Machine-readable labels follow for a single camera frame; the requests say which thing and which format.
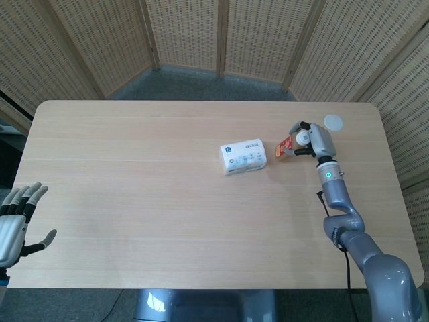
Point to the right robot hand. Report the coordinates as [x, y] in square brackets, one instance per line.
[320, 141]

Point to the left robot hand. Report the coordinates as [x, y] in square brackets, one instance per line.
[15, 221]

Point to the brown drink bottle white cap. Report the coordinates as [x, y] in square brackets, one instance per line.
[291, 145]

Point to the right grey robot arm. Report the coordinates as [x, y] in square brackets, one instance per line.
[362, 241]

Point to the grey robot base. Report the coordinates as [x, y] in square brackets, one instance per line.
[204, 305]

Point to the round grey table grommet cover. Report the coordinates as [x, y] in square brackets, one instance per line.
[334, 122]

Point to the white tissue pack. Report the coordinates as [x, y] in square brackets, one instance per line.
[243, 159]

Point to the woven rattan folding screen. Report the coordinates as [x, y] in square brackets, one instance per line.
[214, 43]

